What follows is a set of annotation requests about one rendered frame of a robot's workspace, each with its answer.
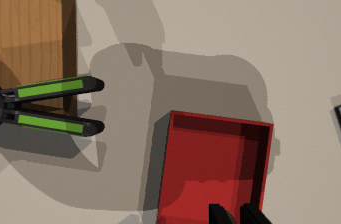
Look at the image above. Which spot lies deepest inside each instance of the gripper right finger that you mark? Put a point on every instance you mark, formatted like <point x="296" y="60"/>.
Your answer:
<point x="251" y="214"/>

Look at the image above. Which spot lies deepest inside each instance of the brown wooden board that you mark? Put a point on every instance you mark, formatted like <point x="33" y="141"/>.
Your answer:
<point x="38" y="44"/>

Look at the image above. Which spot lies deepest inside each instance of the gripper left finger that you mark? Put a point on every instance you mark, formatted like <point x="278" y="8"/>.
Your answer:
<point x="218" y="215"/>

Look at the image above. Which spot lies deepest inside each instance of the red open tray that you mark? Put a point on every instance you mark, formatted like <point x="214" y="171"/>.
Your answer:
<point x="212" y="160"/>

